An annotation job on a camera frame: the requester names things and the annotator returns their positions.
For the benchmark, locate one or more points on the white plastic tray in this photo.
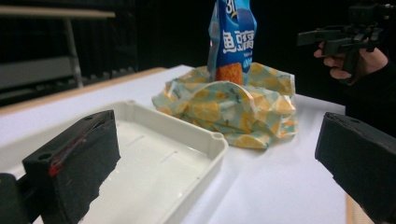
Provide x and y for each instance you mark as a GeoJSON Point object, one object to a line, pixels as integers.
{"type": "Point", "coordinates": [155, 161]}

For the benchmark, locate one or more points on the grey metal rack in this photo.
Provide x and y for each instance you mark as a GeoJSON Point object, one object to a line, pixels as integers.
{"type": "Point", "coordinates": [37, 70]}

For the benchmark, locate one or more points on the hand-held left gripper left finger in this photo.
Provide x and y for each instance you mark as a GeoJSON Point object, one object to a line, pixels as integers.
{"type": "Point", "coordinates": [77, 158]}

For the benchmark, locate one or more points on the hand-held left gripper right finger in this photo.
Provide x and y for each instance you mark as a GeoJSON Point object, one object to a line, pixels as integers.
{"type": "Point", "coordinates": [361, 155]}

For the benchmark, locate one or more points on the blue snack packet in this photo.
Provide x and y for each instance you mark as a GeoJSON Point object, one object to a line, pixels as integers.
{"type": "Point", "coordinates": [234, 40]}

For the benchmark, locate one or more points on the crumpled lemon print bag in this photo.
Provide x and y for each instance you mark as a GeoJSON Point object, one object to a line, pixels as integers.
{"type": "Point", "coordinates": [236, 112]}

